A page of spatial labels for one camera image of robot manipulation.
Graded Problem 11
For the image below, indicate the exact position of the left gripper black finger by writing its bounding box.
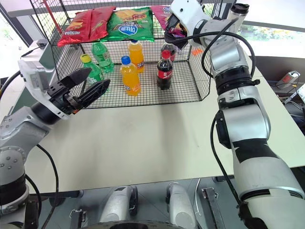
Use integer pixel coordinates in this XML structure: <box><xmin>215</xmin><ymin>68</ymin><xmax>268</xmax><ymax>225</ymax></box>
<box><xmin>60</xmin><ymin>67</ymin><xmax>92</xmax><ymax>90</ymax></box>
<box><xmin>77</xmin><ymin>78</ymin><xmax>111</xmax><ymax>109</ymax></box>

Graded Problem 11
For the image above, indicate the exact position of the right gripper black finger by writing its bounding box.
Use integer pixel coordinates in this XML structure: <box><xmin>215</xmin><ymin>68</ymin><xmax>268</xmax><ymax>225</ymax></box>
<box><xmin>163</xmin><ymin>32</ymin><xmax>189</xmax><ymax>50</ymax></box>
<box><xmin>165</xmin><ymin>13</ymin><xmax>179</xmax><ymax>33</ymax></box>

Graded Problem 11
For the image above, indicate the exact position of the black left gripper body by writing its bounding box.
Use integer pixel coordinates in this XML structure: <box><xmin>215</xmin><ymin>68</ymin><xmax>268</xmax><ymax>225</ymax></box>
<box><xmin>46</xmin><ymin>80</ymin><xmax>83</xmax><ymax>115</ymax></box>

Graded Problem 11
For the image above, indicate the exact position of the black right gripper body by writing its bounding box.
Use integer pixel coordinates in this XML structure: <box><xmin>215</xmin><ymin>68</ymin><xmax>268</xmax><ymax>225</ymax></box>
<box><xmin>177</xmin><ymin>21</ymin><xmax>192</xmax><ymax>39</ymax></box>

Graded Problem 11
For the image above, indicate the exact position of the purple chip bag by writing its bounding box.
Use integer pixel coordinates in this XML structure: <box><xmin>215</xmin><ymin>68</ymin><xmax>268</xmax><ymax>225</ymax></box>
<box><xmin>150</xmin><ymin>4</ymin><xmax>189</xmax><ymax>39</ymax></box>

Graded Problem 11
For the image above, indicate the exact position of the cola bottle with red cap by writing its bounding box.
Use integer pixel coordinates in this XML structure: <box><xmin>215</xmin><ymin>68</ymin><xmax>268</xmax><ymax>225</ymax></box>
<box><xmin>161</xmin><ymin>42</ymin><xmax>177</xmax><ymax>63</ymax></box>
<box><xmin>156</xmin><ymin>50</ymin><xmax>174</xmax><ymax>91</ymax></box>

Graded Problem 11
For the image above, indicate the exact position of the green bottle with yellow cap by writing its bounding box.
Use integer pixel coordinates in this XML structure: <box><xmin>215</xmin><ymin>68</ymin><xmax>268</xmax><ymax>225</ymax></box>
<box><xmin>80</xmin><ymin>54</ymin><xmax>105</xmax><ymax>83</ymax></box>

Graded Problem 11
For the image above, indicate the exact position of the orange soda bottle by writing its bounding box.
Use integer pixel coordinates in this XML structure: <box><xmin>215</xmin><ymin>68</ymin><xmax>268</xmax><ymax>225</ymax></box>
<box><xmin>120</xmin><ymin>55</ymin><xmax>142</xmax><ymax>97</ymax></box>
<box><xmin>127</xmin><ymin>39</ymin><xmax>145</xmax><ymax>73</ymax></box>

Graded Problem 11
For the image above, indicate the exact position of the green chip bag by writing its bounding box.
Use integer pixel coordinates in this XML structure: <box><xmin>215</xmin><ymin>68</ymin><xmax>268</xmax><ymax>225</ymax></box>
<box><xmin>101</xmin><ymin>6</ymin><xmax>155</xmax><ymax>43</ymax></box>

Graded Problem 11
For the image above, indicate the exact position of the red chip bag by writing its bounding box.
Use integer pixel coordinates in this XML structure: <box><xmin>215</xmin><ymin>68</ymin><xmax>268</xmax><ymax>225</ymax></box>
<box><xmin>57</xmin><ymin>10</ymin><xmax>93</xmax><ymax>48</ymax></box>
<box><xmin>89</xmin><ymin>6</ymin><xmax>117</xmax><ymax>42</ymax></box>

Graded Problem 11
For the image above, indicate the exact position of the small grey box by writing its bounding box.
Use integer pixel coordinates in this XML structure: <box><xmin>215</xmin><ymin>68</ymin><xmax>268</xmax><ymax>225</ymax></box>
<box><xmin>35</xmin><ymin>40</ymin><xmax>49</xmax><ymax>50</ymax></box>

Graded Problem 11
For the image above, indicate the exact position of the silver tumbler with black lid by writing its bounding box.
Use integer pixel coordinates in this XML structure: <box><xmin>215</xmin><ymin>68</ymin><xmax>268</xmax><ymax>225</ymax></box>
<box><xmin>226</xmin><ymin>2</ymin><xmax>250</xmax><ymax>25</ymax></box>

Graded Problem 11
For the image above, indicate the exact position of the red pole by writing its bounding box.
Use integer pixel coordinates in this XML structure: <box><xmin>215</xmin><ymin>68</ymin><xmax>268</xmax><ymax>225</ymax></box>
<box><xmin>45</xmin><ymin>0</ymin><xmax>63</xmax><ymax>33</ymax></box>

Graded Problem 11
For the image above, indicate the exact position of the silver rounded robot leg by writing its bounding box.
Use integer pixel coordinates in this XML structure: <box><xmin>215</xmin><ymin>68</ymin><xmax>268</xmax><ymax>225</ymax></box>
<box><xmin>98</xmin><ymin>185</ymin><xmax>139</xmax><ymax>225</ymax></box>
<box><xmin>165</xmin><ymin>182</ymin><xmax>199</xmax><ymax>229</ymax></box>

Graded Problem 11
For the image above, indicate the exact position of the grey and red device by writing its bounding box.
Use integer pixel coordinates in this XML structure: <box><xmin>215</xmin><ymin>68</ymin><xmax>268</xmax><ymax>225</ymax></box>
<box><xmin>275</xmin><ymin>70</ymin><xmax>302</xmax><ymax>90</ymax></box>

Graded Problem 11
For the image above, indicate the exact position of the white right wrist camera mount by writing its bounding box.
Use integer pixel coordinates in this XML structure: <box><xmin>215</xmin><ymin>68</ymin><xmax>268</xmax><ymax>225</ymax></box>
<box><xmin>169</xmin><ymin>0</ymin><xmax>212</xmax><ymax>46</ymax></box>

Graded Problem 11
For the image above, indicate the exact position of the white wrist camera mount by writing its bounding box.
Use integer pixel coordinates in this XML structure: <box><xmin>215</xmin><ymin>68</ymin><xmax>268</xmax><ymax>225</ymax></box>
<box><xmin>169</xmin><ymin>0</ymin><xmax>212</xmax><ymax>46</ymax></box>
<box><xmin>18</xmin><ymin>59</ymin><xmax>72</xmax><ymax>120</ymax></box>

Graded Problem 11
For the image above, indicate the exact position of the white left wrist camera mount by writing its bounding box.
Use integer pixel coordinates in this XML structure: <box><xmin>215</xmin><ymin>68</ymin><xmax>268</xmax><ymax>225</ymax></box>
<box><xmin>18</xmin><ymin>59</ymin><xmax>72</xmax><ymax>120</ymax></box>

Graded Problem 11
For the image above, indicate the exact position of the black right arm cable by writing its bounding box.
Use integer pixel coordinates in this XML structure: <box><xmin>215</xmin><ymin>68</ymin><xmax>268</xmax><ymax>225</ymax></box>
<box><xmin>183</xmin><ymin>31</ymin><xmax>257</xmax><ymax>208</ymax></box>

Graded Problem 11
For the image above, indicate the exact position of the black wire mesh rack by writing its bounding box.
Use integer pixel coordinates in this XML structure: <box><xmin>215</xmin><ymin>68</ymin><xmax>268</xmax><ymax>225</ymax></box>
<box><xmin>30</xmin><ymin>0</ymin><xmax>213</xmax><ymax>109</ymax></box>

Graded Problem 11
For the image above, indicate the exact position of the metal bracket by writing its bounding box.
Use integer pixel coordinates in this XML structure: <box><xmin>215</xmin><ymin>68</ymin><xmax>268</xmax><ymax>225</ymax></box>
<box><xmin>69</xmin><ymin>209</ymin><xmax>87</xmax><ymax>229</ymax></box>
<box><xmin>201</xmin><ymin>187</ymin><xmax>225</xmax><ymax>229</ymax></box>

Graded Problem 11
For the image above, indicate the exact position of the thin white cable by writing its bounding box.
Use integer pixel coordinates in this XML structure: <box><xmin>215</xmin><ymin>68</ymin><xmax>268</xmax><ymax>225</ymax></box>
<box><xmin>193</xmin><ymin>177</ymin><xmax>201</xmax><ymax>217</ymax></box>

